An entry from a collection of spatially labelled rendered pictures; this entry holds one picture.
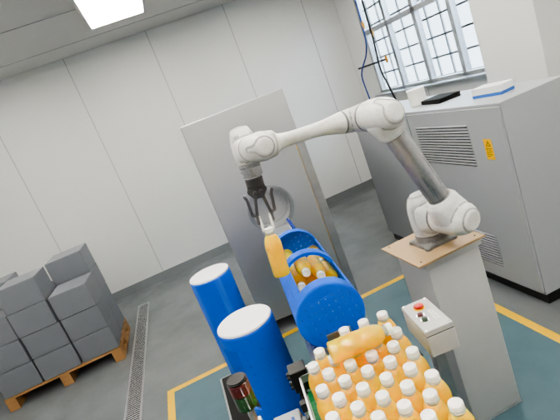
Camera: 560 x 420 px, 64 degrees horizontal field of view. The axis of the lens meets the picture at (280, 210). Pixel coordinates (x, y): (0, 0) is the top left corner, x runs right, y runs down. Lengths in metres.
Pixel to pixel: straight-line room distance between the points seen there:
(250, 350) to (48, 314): 3.26
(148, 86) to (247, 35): 1.61
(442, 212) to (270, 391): 1.15
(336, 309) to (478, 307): 0.91
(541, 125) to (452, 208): 1.35
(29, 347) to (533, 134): 4.80
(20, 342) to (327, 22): 5.83
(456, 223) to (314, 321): 0.77
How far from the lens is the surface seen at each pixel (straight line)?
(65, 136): 6.85
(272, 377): 2.24
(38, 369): 5.38
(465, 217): 2.10
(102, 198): 6.84
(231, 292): 3.03
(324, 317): 1.84
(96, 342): 5.18
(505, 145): 3.16
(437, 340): 1.61
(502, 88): 3.33
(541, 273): 3.51
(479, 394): 2.73
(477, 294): 2.48
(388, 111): 1.85
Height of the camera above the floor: 1.98
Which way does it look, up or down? 14 degrees down
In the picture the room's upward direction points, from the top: 21 degrees counter-clockwise
